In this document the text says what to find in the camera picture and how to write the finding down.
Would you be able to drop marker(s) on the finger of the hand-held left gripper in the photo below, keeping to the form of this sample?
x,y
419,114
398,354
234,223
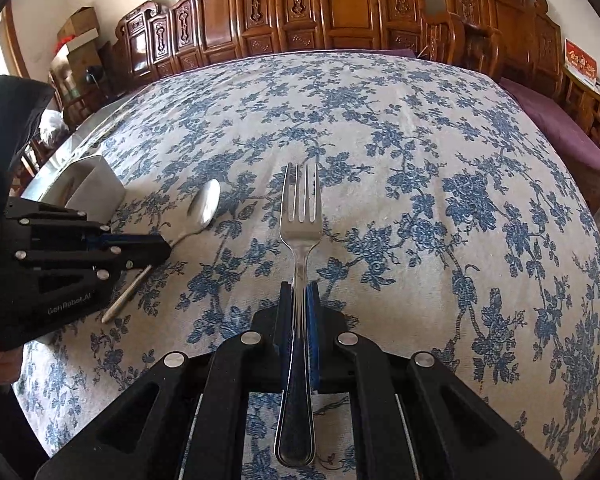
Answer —
x,y
70,227
80,267

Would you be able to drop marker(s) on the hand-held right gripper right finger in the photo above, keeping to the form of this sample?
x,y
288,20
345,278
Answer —
x,y
312,330

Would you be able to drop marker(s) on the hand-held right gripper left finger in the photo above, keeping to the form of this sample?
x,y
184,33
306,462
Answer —
x,y
280,320

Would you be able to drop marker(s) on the grey metal tray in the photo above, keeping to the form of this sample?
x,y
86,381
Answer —
x,y
92,185

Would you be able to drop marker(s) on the metal fork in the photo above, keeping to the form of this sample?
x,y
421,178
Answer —
x,y
300,230

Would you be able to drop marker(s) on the shiny metal spoon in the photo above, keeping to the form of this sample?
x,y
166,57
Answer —
x,y
205,205

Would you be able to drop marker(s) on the person's left hand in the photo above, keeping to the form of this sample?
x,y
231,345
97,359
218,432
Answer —
x,y
2,365

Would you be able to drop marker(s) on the light wooden chopstick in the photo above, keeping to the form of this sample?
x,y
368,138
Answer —
x,y
125,296

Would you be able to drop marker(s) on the plain wooden chair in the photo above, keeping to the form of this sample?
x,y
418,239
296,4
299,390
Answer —
x,y
75,97

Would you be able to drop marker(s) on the brown cardboard box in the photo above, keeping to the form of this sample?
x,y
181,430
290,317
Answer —
x,y
80,22

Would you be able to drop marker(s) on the blue floral tablecloth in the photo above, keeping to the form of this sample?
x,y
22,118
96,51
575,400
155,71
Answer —
x,y
380,135

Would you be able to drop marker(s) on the purple bench cushion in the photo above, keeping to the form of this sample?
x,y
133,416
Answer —
x,y
402,53

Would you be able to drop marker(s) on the purple armchair cushion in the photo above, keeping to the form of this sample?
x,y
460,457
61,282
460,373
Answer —
x,y
555,120

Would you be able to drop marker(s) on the long carved wooden bench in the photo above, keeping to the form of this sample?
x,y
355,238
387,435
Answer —
x,y
350,5

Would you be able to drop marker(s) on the carved wooden armchair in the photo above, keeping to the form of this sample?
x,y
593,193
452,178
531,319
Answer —
x,y
505,15

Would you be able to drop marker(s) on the red gift box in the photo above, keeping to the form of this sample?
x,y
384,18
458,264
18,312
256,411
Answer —
x,y
580,62

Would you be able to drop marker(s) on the wooden window frame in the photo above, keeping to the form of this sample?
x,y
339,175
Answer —
x,y
15,35

